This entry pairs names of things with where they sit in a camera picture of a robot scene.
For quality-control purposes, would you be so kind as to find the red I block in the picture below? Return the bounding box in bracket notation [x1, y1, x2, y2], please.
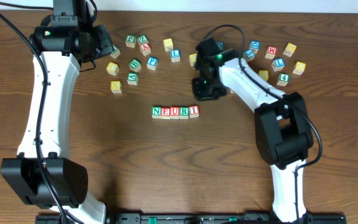
[189, 105, 200, 118]

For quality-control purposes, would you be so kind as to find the green R block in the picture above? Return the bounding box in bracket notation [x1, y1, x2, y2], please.
[180, 107, 190, 119]

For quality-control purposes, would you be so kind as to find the red E block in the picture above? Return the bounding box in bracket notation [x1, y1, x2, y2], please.
[161, 107, 170, 119]

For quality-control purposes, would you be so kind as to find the blue P block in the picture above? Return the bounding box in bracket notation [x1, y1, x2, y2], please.
[147, 57, 158, 70]

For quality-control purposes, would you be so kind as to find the yellow s block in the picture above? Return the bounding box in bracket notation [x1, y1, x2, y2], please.
[163, 38, 174, 52]
[259, 70, 269, 82]

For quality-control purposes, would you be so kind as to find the green N block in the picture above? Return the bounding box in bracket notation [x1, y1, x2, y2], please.
[152, 106, 162, 119]

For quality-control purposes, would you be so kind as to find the red U block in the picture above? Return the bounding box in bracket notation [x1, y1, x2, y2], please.
[170, 107, 180, 119]

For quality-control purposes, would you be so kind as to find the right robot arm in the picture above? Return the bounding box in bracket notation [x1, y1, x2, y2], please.
[192, 38, 313, 223]

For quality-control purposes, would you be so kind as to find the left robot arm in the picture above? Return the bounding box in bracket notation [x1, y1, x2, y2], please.
[1, 1, 114, 223]

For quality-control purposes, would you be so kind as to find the green L block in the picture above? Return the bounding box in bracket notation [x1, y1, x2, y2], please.
[110, 45, 121, 58]

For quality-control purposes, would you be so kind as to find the yellow C block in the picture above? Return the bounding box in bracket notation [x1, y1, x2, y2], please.
[106, 62, 119, 76]

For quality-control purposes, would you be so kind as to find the green J block upper left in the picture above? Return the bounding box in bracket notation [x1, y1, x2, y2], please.
[125, 35, 136, 48]

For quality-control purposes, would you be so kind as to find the yellow O block left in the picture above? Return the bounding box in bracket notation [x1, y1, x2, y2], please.
[189, 53, 197, 67]

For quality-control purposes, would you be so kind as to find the green B block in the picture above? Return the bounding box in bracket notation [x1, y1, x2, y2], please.
[129, 58, 142, 73]

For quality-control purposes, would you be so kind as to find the green Z block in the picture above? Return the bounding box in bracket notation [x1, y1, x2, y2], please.
[137, 35, 149, 45]

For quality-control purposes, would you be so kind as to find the yellow K block left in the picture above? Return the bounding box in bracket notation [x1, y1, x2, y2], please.
[111, 81, 122, 93]

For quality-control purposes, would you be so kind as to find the yellow k block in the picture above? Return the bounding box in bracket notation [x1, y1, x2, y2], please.
[283, 43, 297, 57]
[111, 81, 122, 93]

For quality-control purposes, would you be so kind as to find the red A block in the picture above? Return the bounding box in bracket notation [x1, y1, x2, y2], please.
[139, 42, 151, 56]

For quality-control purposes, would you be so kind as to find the blue D block centre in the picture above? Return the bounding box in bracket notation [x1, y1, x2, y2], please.
[216, 42, 224, 51]

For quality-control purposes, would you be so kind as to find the blue d block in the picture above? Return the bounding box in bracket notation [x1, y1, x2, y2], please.
[249, 40, 260, 54]
[216, 42, 224, 51]

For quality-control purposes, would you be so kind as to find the blue L block centre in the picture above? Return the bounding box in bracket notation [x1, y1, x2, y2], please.
[170, 49, 181, 62]

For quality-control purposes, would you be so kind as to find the blue l block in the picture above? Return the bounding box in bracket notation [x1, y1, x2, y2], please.
[170, 49, 181, 62]
[272, 58, 285, 72]

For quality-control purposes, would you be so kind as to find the blue 5 block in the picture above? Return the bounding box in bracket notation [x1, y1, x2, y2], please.
[243, 49, 255, 62]

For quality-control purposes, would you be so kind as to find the yellow S block top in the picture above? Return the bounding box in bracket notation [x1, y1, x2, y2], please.
[163, 38, 174, 52]

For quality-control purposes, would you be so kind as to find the blue D block right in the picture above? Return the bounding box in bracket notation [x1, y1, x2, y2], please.
[249, 40, 260, 54]

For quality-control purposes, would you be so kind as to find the red M block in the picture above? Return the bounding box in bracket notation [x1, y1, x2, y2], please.
[265, 46, 277, 59]

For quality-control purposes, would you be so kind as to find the blue L block right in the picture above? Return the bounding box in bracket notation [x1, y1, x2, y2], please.
[272, 58, 285, 72]

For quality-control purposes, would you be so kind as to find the green 4 block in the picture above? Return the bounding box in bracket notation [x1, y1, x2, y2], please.
[277, 73, 290, 86]

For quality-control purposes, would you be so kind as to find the yellow K block right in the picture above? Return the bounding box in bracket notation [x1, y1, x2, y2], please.
[283, 43, 297, 57]

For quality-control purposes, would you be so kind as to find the yellow G block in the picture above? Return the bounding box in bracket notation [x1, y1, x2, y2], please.
[293, 62, 306, 75]

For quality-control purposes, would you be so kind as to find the right black cable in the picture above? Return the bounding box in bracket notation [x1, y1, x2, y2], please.
[202, 24, 323, 222]

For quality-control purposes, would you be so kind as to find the black cable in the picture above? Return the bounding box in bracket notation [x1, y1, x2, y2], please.
[0, 0, 86, 224]
[202, 24, 323, 222]

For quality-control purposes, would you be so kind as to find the left black cable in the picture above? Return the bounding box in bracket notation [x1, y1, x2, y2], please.
[0, 0, 86, 224]

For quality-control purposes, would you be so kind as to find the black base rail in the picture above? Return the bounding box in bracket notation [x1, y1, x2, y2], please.
[35, 212, 347, 224]

